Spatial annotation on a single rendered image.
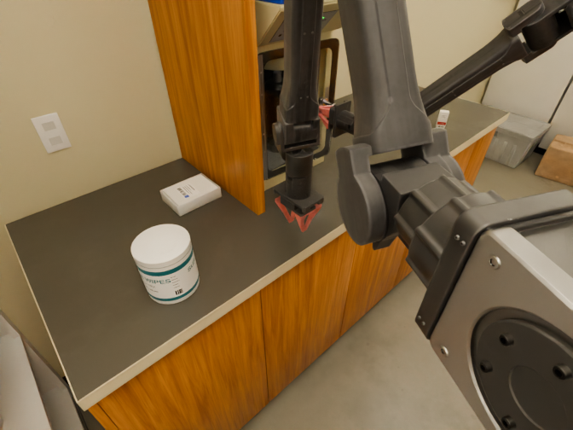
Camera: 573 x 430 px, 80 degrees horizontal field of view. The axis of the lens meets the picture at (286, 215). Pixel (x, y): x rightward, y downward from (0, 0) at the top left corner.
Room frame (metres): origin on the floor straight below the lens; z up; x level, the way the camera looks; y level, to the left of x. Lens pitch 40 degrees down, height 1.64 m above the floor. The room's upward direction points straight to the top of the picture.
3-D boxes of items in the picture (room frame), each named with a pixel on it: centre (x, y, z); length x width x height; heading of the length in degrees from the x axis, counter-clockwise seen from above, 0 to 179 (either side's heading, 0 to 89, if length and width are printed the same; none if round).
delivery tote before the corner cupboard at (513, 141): (2.94, -1.99, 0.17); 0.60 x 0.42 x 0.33; 40
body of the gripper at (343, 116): (0.97, -0.18, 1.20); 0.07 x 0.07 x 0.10; 42
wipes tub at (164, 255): (0.57, 0.29, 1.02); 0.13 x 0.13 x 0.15
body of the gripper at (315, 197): (0.62, -0.03, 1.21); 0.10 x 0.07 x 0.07; 42
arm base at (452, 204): (0.19, -0.14, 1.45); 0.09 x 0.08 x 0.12; 106
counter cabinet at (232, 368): (1.23, -0.11, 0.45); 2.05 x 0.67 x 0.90; 132
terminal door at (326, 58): (1.05, -0.04, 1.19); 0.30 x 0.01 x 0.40; 128
